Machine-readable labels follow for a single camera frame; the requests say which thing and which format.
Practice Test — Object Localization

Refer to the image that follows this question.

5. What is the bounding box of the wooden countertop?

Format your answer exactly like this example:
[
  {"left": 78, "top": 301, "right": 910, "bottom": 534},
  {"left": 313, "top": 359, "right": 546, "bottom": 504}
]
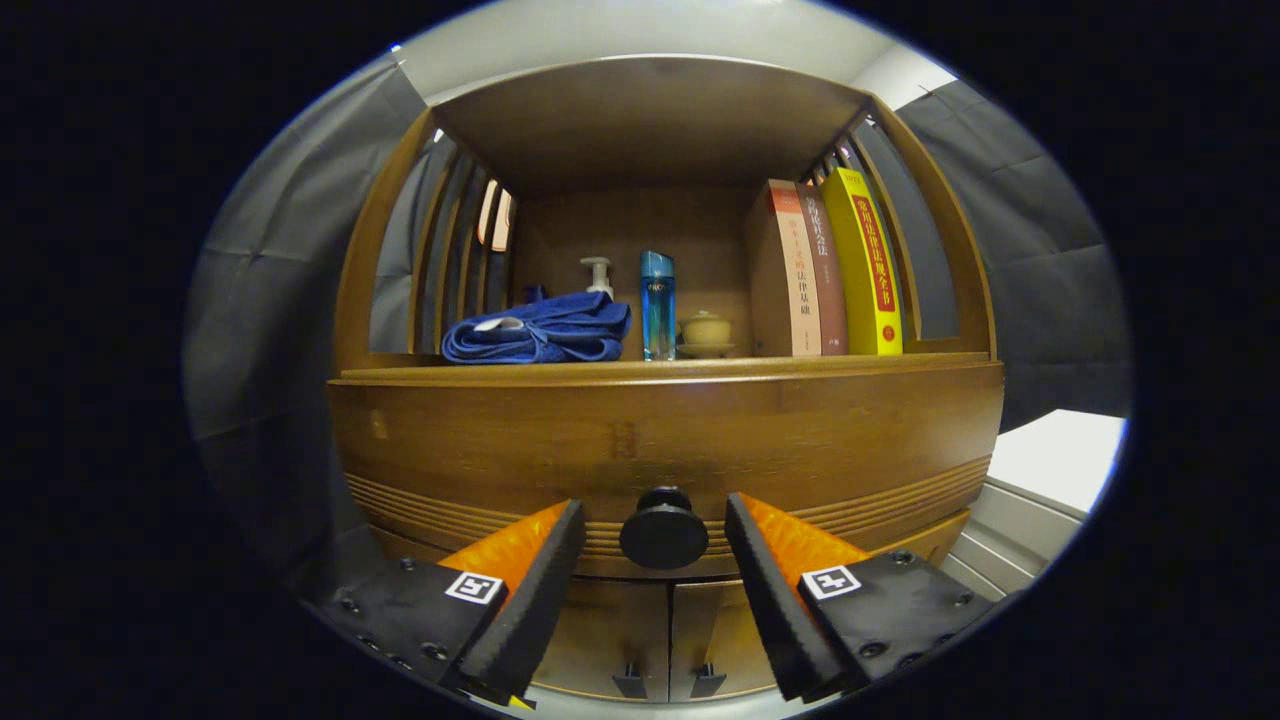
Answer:
[{"left": 340, "top": 352, "right": 1001, "bottom": 389}]

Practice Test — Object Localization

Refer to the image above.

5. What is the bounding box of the white table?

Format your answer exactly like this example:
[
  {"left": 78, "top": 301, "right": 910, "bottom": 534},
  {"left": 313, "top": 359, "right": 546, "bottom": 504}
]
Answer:
[{"left": 940, "top": 408, "right": 1129, "bottom": 601}]

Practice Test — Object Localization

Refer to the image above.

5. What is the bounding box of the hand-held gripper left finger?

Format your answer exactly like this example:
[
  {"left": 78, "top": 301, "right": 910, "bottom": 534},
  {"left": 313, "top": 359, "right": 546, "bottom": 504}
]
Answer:
[{"left": 315, "top": 498, "right": 588, "bottom": 706}]

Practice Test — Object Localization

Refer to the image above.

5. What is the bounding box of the beige lidded tea cup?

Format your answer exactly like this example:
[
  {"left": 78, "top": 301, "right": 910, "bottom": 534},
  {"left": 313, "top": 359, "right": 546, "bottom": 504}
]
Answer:
[{"left": 677, "top": 310, "right": 738, "bottom": 359}]

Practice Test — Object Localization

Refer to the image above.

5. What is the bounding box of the brown book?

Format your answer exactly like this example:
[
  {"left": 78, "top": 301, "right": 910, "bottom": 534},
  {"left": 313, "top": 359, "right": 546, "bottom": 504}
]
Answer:
[{"left": 800, "top": 183, "right": 850, "bottom": 356}]

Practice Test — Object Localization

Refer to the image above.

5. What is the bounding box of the black backdrop cloth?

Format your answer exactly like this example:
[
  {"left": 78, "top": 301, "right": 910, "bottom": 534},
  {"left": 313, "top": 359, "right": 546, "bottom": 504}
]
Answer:
[{"left": 183, "top": 50, "right": 1134, "bottom": 601}]

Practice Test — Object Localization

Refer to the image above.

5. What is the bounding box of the wooden cabinet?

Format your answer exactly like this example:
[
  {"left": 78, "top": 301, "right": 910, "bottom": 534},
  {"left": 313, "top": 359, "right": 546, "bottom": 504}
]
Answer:
[{"left": 328, "top": 55, "right": 1006, "bottom": 701}]

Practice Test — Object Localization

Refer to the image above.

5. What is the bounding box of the wooden drawer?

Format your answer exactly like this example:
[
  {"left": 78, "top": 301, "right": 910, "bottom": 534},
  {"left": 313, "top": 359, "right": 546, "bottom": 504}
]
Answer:
[{"left": 328, "top": 362, "right": 1006, "bottom": 581}]

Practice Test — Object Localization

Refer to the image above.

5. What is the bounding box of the beige book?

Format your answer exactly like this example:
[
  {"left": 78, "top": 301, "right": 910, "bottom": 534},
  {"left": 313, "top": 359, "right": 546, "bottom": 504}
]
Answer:
[{"left": 745, "top": 179, "right": 823, "bottom": 358}]

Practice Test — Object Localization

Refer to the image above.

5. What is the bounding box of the tall blue glass bottle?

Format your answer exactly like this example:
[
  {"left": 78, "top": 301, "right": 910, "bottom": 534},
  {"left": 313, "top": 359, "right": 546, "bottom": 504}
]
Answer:
[{"left": 640, "top": 250, "right": 677, "bottom": 362}]

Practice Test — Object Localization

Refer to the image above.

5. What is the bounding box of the yellow book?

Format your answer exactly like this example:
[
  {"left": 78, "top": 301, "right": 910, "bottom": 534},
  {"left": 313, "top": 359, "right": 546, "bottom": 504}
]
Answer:
[{"left": 822, "top": 167, "right": 904, "bottom": 356}]

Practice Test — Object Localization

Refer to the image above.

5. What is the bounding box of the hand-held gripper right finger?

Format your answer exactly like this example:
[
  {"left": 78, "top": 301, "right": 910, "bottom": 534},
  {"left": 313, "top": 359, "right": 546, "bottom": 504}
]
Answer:
[{"left": 725, "top": 492, "right": 1001, "bottom": 703}]

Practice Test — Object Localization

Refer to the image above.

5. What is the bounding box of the folded blue towel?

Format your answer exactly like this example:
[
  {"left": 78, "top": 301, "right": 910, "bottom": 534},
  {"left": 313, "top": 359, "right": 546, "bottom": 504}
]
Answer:
[{"left": 441, "top": 291, "right": 633, "bottom": 365}]

